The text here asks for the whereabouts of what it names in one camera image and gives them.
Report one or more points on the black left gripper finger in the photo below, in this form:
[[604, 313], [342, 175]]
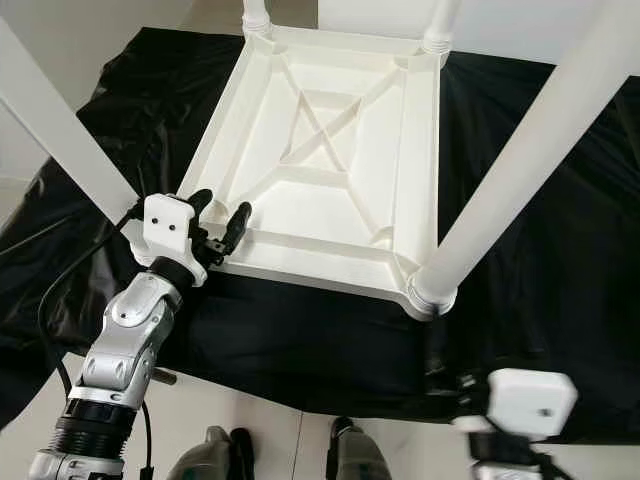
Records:
[[200, 200], [237, 226]]

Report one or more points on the white plastic children table top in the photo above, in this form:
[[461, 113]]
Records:
[[360, 130]]

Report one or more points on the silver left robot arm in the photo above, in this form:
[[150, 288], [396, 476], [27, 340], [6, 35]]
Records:
[[130, 340]]

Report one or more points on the grey left robot foot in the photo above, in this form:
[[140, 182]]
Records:
[[210, 458]]

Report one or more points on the grey robot foot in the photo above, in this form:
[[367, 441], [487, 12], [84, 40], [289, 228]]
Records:
[[210, 458], [365, 455]]

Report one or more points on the grey right robot foot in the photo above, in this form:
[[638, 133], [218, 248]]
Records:
[[365, 455]]

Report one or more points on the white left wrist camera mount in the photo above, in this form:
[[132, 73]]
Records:
[[170, 225]]

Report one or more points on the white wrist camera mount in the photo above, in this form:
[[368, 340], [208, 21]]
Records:
[[530, 400], [170, 225]]

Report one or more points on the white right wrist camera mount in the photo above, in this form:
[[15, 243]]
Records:
[[530, 400]]

